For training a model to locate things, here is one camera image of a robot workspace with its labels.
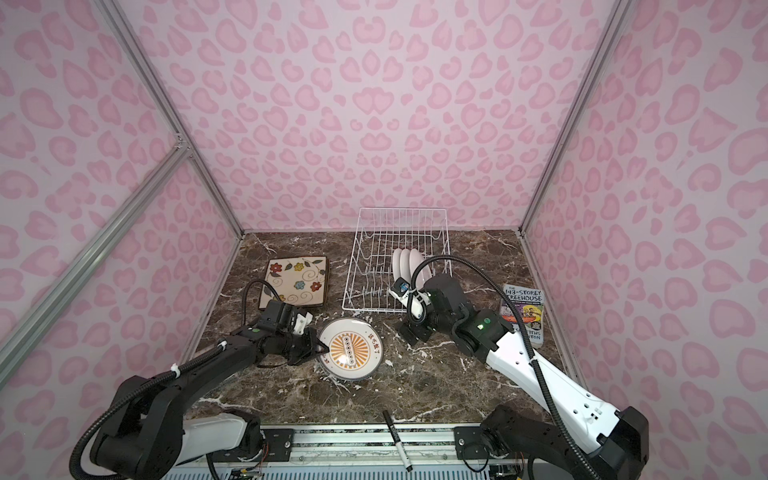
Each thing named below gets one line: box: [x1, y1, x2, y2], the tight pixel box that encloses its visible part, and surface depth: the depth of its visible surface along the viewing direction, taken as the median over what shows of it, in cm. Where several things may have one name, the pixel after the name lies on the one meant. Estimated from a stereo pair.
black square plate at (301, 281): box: [258, 255, 330, 310], surface depth 105 cm
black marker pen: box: [382, 410, 413, 472], surface depth 74 cm
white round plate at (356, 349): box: [317, 318, 385, 381], surface depth 89 cm
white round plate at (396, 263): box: [392, 248, 402, 281], surface depth 90 cm
